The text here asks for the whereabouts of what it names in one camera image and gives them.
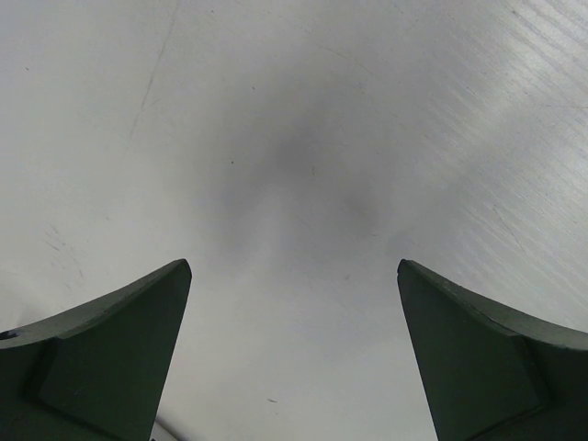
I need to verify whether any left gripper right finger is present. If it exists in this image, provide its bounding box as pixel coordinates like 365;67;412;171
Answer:
397;260;587;440

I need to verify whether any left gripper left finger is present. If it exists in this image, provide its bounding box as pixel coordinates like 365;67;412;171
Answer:
1;259;191;440

